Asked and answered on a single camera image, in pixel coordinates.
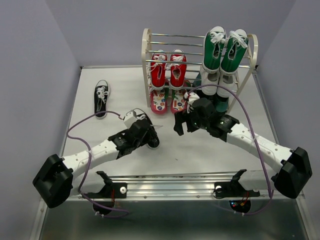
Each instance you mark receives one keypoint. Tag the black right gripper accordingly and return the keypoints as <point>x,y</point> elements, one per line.
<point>181,117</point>

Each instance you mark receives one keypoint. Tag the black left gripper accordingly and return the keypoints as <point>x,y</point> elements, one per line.
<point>150,134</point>

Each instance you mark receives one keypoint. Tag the black canvas sneaker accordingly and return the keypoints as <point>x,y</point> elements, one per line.
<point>154,142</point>
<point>101,95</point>

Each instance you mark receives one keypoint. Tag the pink slipper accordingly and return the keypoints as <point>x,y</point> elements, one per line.
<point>158,99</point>
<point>178,100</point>

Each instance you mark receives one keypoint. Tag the red canvas sneaker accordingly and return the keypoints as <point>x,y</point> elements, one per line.
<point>158,70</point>
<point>177,69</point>

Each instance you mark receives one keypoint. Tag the cream shoe shelf chrome bars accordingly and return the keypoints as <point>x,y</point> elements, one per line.
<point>194,62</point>

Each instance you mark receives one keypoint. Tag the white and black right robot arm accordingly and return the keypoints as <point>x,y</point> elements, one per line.
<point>284,169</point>

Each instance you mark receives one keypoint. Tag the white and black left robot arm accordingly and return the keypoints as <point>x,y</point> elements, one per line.
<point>54,180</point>

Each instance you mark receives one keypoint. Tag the left dark green loafer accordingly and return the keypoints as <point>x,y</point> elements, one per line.
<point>197,82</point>

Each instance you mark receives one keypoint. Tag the left white sneaker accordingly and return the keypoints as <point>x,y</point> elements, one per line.
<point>207,79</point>

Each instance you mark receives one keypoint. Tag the white sneaker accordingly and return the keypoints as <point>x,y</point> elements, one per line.
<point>207,79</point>
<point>226,85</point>

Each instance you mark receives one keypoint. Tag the right white sneaker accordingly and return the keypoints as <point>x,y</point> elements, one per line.
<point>226,85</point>

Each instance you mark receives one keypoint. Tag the left green canvas sneaker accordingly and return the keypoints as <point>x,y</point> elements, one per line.
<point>213,45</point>

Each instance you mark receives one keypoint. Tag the green canvas sneaker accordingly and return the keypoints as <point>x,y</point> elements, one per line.
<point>213,45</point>
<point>236,48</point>

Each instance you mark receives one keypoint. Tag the right green canvas sneaker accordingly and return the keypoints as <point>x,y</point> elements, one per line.
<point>236,48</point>

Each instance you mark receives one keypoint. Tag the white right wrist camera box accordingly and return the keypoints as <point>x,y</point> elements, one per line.
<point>190,98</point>

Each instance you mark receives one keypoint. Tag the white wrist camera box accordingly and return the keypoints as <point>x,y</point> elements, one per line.
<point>130,118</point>
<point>190,98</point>

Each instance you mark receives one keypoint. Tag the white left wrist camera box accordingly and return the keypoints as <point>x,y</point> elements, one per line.
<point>130,118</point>

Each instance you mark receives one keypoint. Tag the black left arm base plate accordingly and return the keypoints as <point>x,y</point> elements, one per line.
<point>117,190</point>

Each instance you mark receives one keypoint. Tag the aluminium mounting rail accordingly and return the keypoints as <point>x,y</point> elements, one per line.
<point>165,188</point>

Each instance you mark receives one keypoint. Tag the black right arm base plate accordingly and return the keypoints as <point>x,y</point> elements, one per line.
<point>232,189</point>

